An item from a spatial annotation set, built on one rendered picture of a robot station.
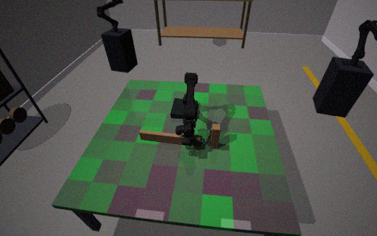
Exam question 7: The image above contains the brown wooden side rail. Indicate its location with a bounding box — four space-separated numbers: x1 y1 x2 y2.
139 130 205 147

